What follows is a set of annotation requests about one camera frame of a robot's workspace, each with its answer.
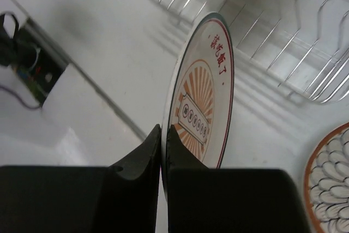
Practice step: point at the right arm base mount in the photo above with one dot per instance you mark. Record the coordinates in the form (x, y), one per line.
(32, 61)

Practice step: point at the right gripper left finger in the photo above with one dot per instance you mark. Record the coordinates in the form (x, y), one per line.
(122, 197)

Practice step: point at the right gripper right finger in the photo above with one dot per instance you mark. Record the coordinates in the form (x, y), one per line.
(201, 199)

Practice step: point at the wire dish rack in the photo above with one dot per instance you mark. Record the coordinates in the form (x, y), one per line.
(302, 44)

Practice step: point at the orange floral rim plate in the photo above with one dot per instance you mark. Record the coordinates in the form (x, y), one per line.
(325, 183)

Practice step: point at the red sunburst printed plate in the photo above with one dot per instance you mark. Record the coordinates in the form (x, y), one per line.
(199, 102)

